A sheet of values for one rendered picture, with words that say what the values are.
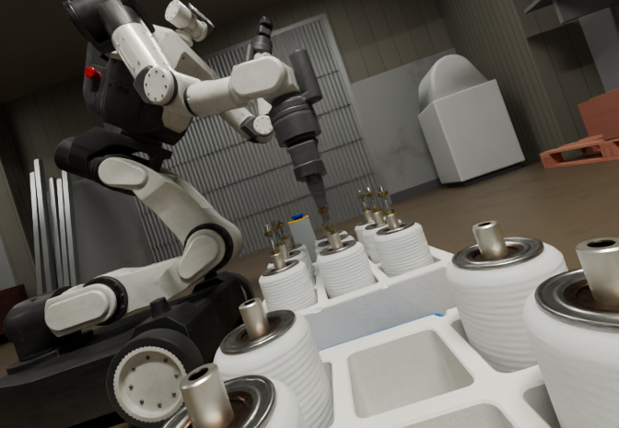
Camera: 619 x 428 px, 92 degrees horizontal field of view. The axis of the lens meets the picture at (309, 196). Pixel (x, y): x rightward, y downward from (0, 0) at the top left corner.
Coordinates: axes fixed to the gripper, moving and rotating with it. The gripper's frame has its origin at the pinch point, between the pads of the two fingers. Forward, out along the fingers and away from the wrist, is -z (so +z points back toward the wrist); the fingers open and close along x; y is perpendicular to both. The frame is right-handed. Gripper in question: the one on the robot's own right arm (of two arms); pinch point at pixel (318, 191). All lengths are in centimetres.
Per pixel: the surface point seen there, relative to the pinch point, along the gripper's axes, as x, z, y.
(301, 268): 3.3, -12.4, -7.4
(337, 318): 8.1, -21.4, -3.4
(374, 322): 7.5, -24.0, 2.3
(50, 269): -234, 22, -321
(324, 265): 3.7, -13.2, -3.1
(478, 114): -248, 27, 155
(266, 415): 42.8, -11.3, -3.5
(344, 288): 4.6, -18.0, -0.8
